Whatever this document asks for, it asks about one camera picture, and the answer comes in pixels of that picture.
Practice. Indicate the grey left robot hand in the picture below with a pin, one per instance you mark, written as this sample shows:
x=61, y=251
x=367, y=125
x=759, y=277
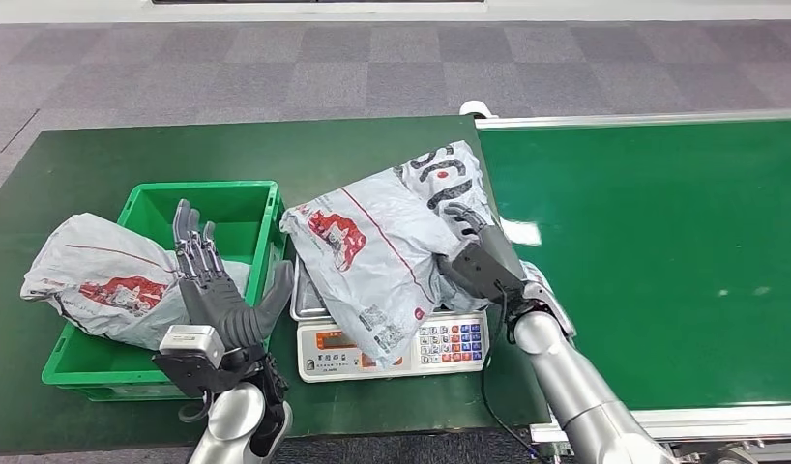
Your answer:
x=210, y=301

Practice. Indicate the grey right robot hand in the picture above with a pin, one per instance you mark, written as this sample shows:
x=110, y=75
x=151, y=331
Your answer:
x=495, y=262

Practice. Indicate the grey courier bag black lettering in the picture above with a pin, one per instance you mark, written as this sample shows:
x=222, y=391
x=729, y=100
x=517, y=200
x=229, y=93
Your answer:
x=370, y=243

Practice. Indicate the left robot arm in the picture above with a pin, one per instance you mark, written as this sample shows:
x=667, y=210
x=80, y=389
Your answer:
x=232, y=416

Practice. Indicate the white conveyor roller end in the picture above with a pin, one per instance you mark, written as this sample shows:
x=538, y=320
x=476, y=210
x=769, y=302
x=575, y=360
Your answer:
x=475, y=107

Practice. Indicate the green conveyor belt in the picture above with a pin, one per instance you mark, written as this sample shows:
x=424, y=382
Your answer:
x=658, y=224

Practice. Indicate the green plastic crate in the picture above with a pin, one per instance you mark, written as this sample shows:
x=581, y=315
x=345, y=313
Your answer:
x=242, y=211

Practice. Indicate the grey courier bag red print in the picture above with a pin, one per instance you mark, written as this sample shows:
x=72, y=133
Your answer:
x=94, y=262

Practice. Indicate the electronic scale with steel tray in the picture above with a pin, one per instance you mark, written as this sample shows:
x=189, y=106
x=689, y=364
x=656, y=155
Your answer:
x=331, y=358

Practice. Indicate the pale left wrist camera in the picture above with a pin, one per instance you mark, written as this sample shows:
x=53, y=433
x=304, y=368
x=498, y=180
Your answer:
x=190, y=339

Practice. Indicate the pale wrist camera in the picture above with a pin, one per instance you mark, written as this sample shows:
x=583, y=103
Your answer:
x=549, y=298
x=190, y=339

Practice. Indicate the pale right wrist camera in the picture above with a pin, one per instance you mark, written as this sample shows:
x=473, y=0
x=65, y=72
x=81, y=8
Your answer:
x=549, y=298

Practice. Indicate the black left camera bracket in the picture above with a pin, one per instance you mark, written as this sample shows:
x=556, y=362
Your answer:
x=184, y=378

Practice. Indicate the silver conveyor frame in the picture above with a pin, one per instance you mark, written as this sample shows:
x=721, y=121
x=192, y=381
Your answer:
x=626, y=120

